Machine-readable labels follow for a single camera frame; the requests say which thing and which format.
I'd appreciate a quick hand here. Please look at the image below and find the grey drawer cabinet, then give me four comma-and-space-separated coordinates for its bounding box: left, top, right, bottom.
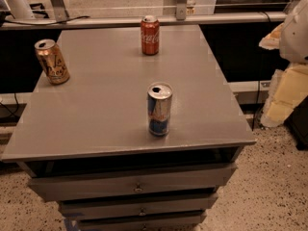
0, 24, 257, 231

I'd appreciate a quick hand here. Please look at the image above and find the bottom drawer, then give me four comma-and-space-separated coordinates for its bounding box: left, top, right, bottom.
78, 211, 205, 231

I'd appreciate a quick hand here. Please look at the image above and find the orange La Croix can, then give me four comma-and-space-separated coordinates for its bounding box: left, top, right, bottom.
35, 38, 70, 85

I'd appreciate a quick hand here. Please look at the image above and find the grey metal rail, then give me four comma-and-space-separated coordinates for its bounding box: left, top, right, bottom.
0, 11, 288, 31

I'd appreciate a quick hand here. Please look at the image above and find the metal bracket post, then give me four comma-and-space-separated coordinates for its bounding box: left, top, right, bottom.
176, 0, 187, 20

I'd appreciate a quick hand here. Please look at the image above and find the top drawer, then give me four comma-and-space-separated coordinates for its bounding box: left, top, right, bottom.
29, 163, 237, 201

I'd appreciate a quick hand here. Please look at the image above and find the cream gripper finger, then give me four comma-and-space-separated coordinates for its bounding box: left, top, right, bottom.
259, 23, 284, 50
260, 63, 308, 127

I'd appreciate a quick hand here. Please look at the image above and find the black cable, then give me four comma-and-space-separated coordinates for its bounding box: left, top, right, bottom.
3, 14, 90, 26

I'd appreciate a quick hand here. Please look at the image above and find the white pipe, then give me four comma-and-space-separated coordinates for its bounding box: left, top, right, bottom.
7, 0, 35, 19

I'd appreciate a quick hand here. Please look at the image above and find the red Coca-Cola can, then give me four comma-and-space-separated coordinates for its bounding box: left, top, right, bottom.
141, 15, 160, 55

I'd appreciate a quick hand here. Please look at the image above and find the Red Bull can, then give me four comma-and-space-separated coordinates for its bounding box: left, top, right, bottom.
147, 82, 173, 137

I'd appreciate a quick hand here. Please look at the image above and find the drawer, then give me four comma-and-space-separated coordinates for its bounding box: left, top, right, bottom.
60, 192, 218, 220
29, 163, 237, 201
78, 211, 205, 231

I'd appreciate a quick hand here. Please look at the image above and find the middle drawer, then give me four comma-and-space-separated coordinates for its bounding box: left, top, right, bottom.
60, 192, 218, 220

